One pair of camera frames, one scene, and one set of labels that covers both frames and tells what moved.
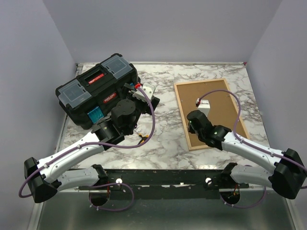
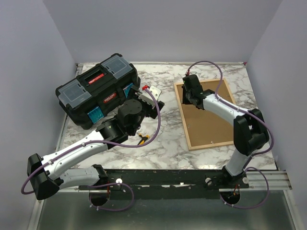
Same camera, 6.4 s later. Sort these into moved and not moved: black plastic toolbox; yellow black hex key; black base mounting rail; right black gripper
Moved: right black gripper
Not moved: black base mounting rail; yellow black hex key; black plastic toolbox
